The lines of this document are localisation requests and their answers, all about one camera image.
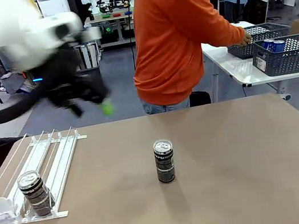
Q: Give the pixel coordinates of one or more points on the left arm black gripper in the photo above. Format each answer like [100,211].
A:
[77,78]

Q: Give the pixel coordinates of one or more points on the black Pepsi can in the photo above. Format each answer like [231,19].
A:
[35,193]
[164,161]

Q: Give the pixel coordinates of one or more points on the blue Pepsi can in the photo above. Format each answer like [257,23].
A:
[268,45]
[279,46]

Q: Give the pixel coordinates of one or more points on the blue-grey plastic lattice basket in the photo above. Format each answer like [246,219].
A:
[291,59]

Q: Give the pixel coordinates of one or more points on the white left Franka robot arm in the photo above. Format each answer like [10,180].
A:
[7,29]

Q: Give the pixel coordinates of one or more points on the person's left forearm orange sleeve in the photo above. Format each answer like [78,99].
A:
[230,28]

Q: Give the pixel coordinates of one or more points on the person's left hand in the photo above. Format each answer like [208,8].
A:
[247,38]

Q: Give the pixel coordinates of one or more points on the background work table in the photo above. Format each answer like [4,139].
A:
[110,23]

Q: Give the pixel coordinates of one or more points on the person in orange hoodie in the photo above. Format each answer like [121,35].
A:
[172,41]

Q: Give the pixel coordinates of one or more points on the black stool behind table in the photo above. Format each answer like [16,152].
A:
[199,98]

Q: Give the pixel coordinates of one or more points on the white side table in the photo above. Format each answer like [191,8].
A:
[229,69]

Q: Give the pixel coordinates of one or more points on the dark grey plastic lattice basket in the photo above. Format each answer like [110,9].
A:
[258,37]

